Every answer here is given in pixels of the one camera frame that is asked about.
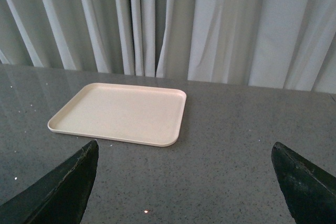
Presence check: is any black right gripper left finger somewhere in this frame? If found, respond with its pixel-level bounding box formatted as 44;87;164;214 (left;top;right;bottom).
1;141;99;223

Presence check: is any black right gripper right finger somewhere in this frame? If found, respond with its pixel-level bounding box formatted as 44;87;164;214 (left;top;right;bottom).
271;142;335;223

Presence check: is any white pleated curtain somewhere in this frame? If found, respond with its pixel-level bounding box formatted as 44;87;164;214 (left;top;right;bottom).
1;0;335;93

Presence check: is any beige rectangular plastic tray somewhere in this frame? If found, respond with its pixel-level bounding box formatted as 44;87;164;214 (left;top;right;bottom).
48;83;187;147

